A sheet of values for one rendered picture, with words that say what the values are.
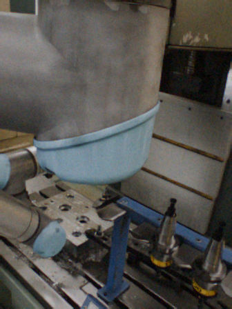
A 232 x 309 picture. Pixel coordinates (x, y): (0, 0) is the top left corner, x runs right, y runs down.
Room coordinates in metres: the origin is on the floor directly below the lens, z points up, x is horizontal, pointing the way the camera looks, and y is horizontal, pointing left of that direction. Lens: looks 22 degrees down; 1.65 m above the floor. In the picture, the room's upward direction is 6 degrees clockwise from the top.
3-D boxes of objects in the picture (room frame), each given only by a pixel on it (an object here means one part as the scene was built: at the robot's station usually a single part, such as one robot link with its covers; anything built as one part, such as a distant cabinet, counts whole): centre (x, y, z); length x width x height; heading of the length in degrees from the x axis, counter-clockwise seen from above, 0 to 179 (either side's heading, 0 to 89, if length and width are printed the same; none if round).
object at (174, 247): (0.56, -0.14, 1.21); 0.06 x 0.06 x 0.03
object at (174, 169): (1.19, -0.23, 1.16); 0.48 x 0.05 x 0.51; 50
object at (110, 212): (0.67, -0.01, 1.21); 0.07 x 0.05 x 0.01; 140
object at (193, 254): (0.52, -0.18, 1.21); 0.07 x 0.05 x 0.01; 140
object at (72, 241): (0.97, 0.12, 0.96); 0.29 x 0.23 x 0.05; 50
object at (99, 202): (1.08, 0.01, 0.97); 0.13 x 0.03 x 0.15; 140
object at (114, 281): (0.71, -0.04, 1.05); 0.10 x 0.05 x 0.30; 140
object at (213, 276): (0.49, -0.22, 1.21); 0.06 x 0.06 x 0.03
